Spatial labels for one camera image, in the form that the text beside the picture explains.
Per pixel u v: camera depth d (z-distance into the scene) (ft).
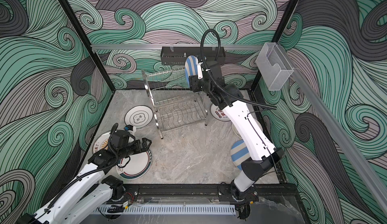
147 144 2.41
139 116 3.40
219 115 3.41
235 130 1.50
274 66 2.60
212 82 1.53
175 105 3.48
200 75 1.89
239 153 2.88
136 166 2.67
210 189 2.47
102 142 2.96
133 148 2.22
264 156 1.31
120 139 1.91
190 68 2.62
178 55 3.12
